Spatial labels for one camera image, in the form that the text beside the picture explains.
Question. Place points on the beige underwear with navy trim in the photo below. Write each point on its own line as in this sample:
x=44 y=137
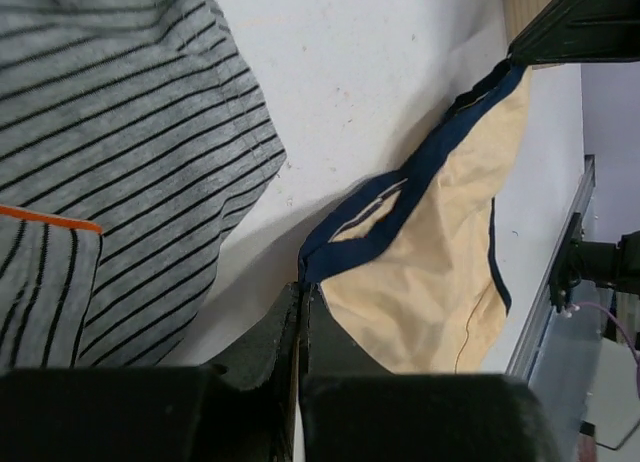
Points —
x=407 y=263

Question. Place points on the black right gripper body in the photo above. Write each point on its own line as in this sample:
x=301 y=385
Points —
x=580 y=31

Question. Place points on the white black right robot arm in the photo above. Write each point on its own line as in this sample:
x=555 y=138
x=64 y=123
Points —
x=608 y=265

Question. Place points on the grey striped underwear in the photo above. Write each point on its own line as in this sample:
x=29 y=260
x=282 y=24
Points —
x=134 y=139

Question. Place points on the aluminium frame rail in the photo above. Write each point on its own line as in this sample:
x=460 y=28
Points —
x=552 y=295

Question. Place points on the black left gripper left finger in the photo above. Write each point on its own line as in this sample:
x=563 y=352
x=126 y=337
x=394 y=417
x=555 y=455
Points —
x=249 y=410

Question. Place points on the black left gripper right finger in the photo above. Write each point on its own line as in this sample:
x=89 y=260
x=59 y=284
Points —
x=338 y=380

